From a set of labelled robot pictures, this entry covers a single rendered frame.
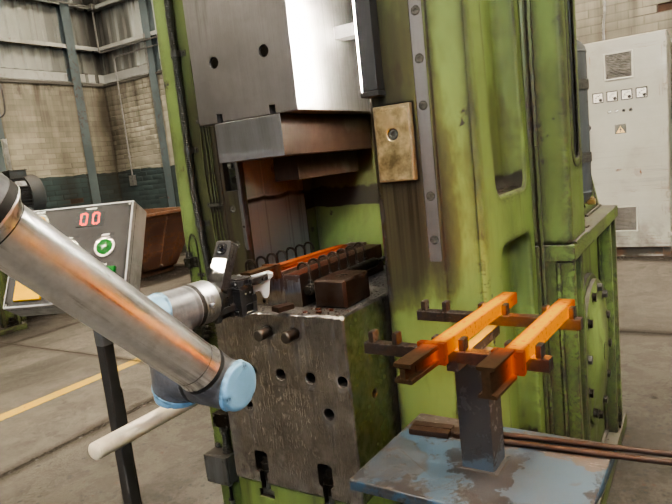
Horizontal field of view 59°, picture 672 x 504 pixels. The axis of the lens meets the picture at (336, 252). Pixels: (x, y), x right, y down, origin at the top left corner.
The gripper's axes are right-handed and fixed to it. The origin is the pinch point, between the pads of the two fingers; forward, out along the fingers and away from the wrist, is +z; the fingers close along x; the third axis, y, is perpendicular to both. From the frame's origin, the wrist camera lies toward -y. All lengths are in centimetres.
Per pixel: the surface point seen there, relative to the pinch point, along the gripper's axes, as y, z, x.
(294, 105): -37.1, 2.3, 11.7
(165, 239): 47, 428, -512
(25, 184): -37, 239, -490
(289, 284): 3.6, 2.9, 4.4
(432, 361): 8, -28, 53
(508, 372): 8, -29, 65
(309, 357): 19.1, -2.9, 12.1
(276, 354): 19.2, -2.9, 2.7
